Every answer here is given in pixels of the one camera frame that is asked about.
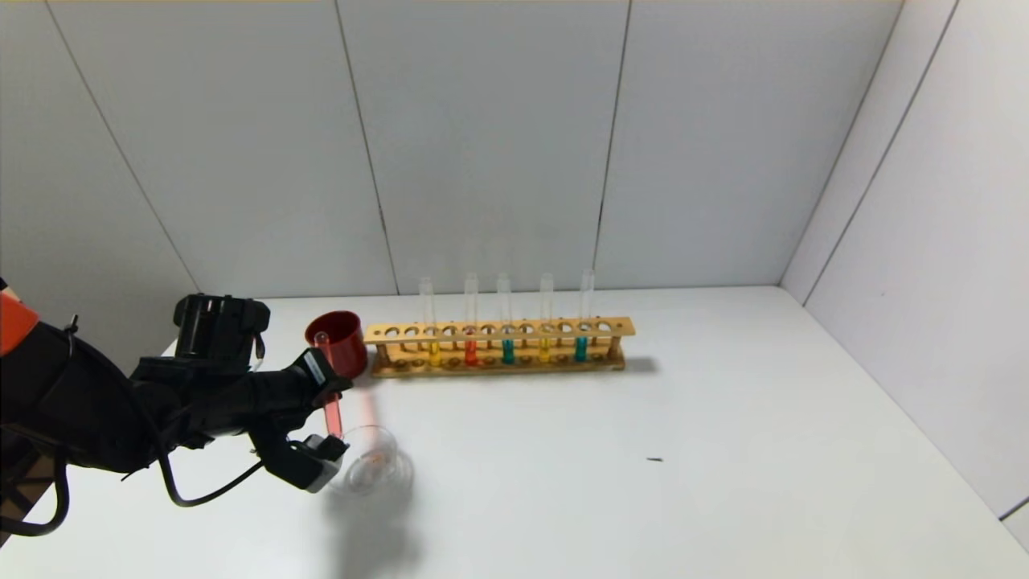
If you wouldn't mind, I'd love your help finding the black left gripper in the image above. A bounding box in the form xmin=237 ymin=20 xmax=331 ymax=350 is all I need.
xmin=248 ymin=347 xmax=354 ymax=420

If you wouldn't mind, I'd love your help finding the test tube with red pigment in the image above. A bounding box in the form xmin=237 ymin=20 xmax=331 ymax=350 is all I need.
xmin=464 ymin=273 xmax=480 ymax=368
xmin=314 ymin=331 xmax=346 ymax=441

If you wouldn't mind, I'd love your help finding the test tube with yellow pigment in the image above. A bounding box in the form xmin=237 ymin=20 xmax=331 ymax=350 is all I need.
xmin=417 ymin=277 xmax=443 ymax=368
xmin=539 ymin=273 xmax=555 ymax=363

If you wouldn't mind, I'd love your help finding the test tube with teal pigment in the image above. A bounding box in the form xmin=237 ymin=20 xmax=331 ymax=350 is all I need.
xmin=496 ymin=273 xmax=515 ymax=365
xmin=574 ymin=269 xmax=596 ymax=363

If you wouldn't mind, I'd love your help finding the wooden test tube rack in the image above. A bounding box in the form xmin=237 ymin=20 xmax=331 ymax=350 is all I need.
xmin=363 ymin=317 xmax=636 ymax=379

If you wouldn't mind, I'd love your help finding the dark red cup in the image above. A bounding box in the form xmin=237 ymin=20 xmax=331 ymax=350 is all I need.
xmin=305 ymin=311 xmax=368 ymax=380

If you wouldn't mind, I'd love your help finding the clear glass dish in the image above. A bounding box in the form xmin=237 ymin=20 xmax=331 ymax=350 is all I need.
xmin=323 ymin=425 xmax=416 ymax=514

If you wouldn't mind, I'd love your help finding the dark background furniture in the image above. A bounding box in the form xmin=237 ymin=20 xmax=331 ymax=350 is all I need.
xmin=0 ymin=450 xmax=49 ymax=548

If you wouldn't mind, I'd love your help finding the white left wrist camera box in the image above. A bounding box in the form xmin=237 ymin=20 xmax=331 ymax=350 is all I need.
xmin=277 ymin=433 xmax=350 ymax=494

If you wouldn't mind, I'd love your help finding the thick black cable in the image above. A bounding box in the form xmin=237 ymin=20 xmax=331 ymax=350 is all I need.
xmin=157 ymin=450 xmax=266 ymax=508

